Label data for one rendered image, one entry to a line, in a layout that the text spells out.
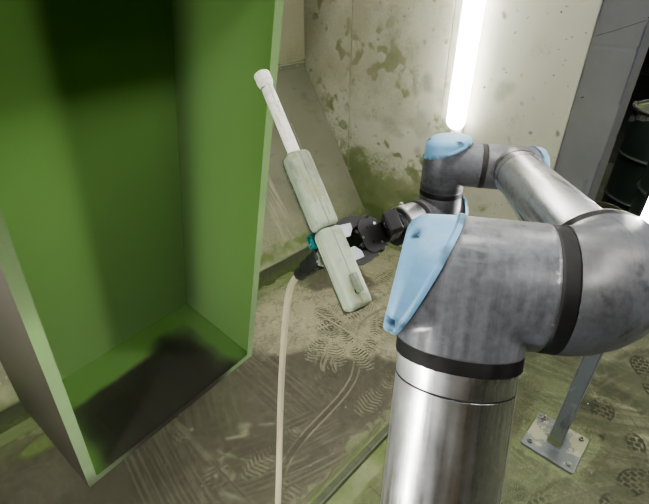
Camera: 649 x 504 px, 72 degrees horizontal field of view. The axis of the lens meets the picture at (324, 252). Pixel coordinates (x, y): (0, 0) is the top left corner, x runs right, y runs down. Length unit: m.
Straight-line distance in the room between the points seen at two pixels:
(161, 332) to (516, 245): 1.47
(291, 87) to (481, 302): 2.80
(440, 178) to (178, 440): 1.48
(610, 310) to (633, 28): 1.95
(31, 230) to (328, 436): 1.28
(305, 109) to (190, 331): 1.84
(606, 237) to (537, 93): 2.01
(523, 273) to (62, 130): 1.04
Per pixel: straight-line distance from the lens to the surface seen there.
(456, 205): 0.99
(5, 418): 2.26
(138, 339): 1.72
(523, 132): 2.47
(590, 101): 2.36
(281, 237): 2.69
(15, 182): 1.21
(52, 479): 2.08
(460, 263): 0.38
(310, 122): 3.08
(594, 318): 0.41
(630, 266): 0.43
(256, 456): 1.90
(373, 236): 0.88
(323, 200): 0.81
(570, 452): 2.16
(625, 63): 2.31
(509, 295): 0.39
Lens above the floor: 1.61
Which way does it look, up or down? 32 degrees down
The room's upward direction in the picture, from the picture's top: straight up
